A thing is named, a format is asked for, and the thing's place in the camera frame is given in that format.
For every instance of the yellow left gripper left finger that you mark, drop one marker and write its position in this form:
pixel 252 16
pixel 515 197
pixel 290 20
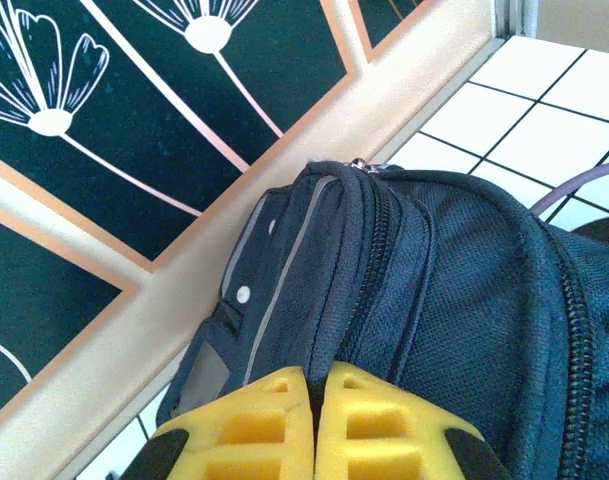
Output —
pixel 254 435

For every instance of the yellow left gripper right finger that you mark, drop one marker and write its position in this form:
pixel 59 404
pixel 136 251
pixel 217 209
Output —
pixel 379 435

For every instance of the navy blue backpack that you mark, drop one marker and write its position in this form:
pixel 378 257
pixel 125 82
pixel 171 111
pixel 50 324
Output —
pixel 459 300

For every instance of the aluminium frame post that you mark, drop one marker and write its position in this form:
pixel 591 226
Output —
pixel 514 17

